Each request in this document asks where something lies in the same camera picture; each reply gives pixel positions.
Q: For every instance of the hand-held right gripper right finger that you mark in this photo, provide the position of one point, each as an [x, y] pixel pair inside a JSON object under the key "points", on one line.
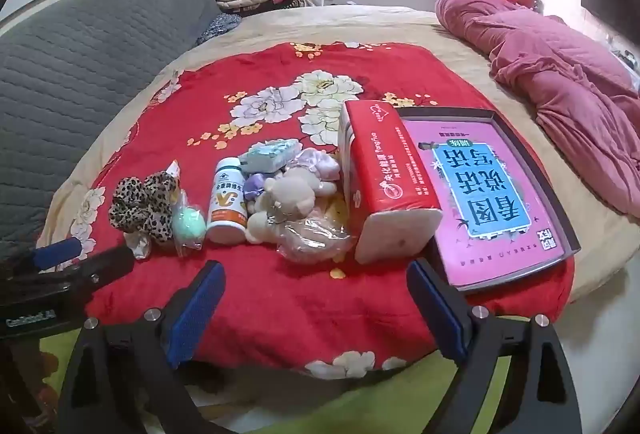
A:
{"points": [[440, 309]]}

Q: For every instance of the red tissue pack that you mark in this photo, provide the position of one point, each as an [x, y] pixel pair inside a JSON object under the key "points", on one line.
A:
{"points": [[385, 163]]}

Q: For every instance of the pink and blue book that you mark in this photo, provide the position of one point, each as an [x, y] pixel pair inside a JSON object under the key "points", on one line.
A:
{"points": [[480, 194]]}

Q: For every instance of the leopard print scrunchie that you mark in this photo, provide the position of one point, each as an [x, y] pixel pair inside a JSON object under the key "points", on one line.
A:
{"points": [[140, 209]]}

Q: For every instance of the small white orange packet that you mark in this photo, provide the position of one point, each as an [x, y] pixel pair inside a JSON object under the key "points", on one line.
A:
{"points": [[175, 174]]}

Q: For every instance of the dark patterned cloth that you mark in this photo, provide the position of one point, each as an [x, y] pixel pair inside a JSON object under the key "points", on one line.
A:
{"points": [[217, 27]]}

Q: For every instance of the beige bed sheet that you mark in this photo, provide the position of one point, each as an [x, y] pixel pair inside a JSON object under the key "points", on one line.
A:
{"points": [[350, 23]]}

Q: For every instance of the purple scrunchie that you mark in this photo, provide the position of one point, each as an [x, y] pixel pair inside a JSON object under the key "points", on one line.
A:
{"points": [[257, 186]]}

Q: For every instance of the white orange label bottle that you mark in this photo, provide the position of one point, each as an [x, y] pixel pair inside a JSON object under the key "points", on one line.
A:
{"points": [[227, 209]]}

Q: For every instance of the red floral blanket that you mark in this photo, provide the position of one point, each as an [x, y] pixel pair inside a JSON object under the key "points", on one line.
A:
{"points": [[210, 113]]}

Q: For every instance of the pocket tissue pack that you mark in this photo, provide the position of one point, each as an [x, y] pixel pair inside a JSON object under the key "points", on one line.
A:
{"points": [[267, 154]]}

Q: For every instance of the green makeup sponge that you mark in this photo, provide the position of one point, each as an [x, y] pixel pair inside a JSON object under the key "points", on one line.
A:
{"points": [[189, 224]]}

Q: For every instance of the grey quilted headboard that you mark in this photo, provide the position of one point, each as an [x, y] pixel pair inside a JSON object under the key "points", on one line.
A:
{"points": [[75, 63]]}

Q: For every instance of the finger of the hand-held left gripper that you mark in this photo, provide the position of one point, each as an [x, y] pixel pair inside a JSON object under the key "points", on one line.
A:
{"points": [[102, 266], [57, 252]]}

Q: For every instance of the green cloth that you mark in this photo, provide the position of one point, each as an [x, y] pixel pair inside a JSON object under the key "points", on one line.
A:
{"points": [[325, 409]]}

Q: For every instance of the pink quilt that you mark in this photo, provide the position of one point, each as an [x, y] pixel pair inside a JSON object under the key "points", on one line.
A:
{"points": [[550, 78]]}

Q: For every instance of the beige plush bear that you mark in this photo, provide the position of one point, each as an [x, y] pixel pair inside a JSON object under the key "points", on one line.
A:
{"points": [[292, 196]]}

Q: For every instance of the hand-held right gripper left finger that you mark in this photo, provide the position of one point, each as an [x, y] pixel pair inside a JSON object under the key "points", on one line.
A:
{"points": [[197, 309]]}

